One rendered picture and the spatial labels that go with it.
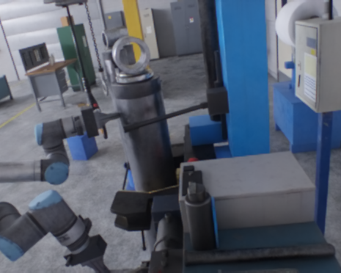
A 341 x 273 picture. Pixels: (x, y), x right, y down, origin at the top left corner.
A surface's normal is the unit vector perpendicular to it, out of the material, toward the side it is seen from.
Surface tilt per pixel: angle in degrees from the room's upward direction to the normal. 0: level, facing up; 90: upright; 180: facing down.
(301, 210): 90
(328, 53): 90
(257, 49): 90
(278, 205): 90
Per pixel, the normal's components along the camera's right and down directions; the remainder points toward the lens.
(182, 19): -0.08, 0.39
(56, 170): 0.40, 0.29
